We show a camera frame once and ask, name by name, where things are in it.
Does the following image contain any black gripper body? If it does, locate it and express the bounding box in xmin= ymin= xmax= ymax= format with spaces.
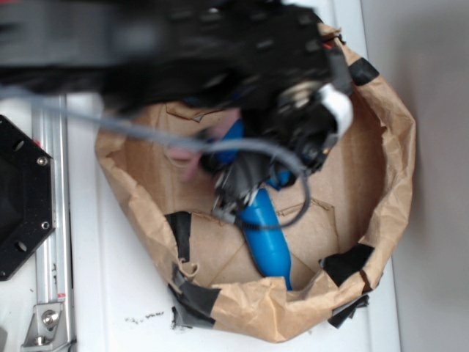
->
xmin=199 ymin=3 xmax=353 ymax=220

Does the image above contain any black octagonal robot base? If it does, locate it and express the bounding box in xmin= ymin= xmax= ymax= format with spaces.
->
xmin=1 ymin=115 xmax=54 ymax=282

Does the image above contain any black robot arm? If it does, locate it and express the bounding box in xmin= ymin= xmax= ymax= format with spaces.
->
xmin=1 ymin=1 xmax=353 ymax=221

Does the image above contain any brown paper bag bin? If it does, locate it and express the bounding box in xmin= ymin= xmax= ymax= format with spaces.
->
xmin=94 ymin=14 xmax=417 ymax=344

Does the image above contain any pink plush bunny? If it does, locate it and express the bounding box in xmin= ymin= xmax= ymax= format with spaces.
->
xmin=164 ymin=109 xmax=240 ymax=182

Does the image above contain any blue plastic bottle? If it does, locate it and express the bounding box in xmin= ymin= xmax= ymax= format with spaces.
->
xmin=239 ymin=188 xmax=292 ymax=290

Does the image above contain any aluminium extrusion rail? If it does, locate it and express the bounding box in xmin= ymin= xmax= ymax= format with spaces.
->
xmin=21 ymin=96 xmax=76 ymax=351

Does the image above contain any grey cable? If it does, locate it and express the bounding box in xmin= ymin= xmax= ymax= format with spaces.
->
xmin=0 ymin=86 xmax=312 ymax=230

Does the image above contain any metal corner bracket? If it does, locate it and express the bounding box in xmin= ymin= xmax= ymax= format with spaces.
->
xmin=21 ymin=302 xmax=68 ymax=351

